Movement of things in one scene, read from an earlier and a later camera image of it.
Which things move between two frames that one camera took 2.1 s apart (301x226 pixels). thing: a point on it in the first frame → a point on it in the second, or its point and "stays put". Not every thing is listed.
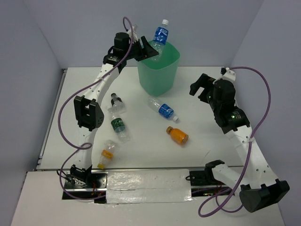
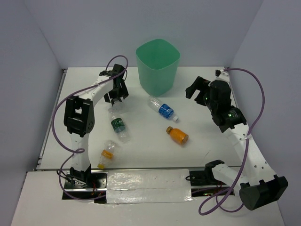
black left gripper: x=148 y=52 → x=123 y=92
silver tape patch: x=144 y=186 stays put
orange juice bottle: x=178 y=135 stays put
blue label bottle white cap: x=164 y=110 stays put
